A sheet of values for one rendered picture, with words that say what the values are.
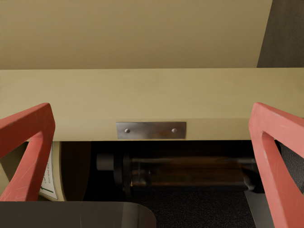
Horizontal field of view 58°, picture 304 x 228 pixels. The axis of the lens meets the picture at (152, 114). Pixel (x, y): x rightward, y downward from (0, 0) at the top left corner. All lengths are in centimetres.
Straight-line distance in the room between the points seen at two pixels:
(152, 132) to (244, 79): 14
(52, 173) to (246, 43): 54
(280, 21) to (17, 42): 60
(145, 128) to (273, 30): 45
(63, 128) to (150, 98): 10
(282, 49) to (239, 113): 34
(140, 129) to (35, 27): 51
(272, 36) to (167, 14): 24
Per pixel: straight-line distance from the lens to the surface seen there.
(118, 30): 69
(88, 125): 29
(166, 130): 28
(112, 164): 43
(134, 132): 28
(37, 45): 75
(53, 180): 39
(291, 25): 59
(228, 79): 35
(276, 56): 64
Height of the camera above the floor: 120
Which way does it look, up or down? level
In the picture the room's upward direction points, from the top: 90 degrees counter-clockwise
